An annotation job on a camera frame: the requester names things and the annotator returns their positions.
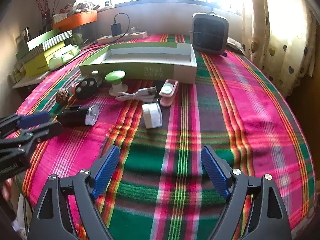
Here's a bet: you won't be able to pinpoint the brown carved walnut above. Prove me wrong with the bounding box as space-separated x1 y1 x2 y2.
55 88 70 105

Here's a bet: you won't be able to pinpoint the green striped box lid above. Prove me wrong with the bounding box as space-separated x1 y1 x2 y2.
27 29 73 51

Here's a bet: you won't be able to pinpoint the green tissue pack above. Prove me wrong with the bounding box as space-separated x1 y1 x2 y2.
49 44 81 71

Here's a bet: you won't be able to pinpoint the black round remote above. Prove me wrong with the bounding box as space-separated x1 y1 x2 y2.
75 77 99 100

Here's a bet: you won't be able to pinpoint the red dried branches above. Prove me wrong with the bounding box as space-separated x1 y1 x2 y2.
32 0 68 23

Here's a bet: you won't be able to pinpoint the white side shelf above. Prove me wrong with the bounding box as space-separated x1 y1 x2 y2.
12 70 50 89

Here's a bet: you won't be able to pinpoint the person's left hand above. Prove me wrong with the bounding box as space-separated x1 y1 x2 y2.
4 177 13 202

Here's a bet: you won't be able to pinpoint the black handheld flashlight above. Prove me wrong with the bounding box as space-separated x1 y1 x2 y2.
56 104 99 127

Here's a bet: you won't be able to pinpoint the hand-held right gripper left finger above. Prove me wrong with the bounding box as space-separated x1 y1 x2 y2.
28 145 120 240

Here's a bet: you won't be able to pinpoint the small translucent white jar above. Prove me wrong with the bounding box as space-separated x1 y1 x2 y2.
142 102 163 129

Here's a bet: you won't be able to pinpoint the small white round device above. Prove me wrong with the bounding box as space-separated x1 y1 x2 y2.
91 70 104 85

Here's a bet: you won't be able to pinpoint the pink case with round dial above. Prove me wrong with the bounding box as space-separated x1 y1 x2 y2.
159 79 179 107

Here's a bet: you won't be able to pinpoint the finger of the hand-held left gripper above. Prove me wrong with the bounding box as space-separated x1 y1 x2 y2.
0 121 63 155
0 112 50 138

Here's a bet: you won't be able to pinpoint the orange tray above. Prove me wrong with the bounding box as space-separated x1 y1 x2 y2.
52 10 98 30

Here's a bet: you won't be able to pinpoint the yellow-green box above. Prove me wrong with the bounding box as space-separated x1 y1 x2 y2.
24 41 67 78

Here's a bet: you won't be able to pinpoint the green white cardboard box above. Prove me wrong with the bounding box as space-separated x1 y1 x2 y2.
79 42 198 84

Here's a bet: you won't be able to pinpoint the black charging cable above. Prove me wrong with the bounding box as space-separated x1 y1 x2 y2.
82 13 131 49

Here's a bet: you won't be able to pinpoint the pile of bags and papers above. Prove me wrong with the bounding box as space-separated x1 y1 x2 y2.
52 0 100 22

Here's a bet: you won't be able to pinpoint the green white mushroom gadget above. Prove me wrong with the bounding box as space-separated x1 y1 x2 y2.
104 70 128 97

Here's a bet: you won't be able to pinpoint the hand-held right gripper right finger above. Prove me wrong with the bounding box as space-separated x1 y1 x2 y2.
201 145 292 240

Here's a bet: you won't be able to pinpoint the cream heart print curtain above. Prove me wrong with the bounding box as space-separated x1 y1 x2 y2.
241 0 317 98

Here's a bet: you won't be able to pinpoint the grey black space heater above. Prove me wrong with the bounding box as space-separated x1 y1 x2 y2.
190 12 229 55

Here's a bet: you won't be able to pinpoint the pink green plaid blanket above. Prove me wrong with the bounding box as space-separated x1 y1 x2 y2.
5 34 317 240

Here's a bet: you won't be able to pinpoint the white power strip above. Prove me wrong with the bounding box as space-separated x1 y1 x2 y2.
97 31 148 44

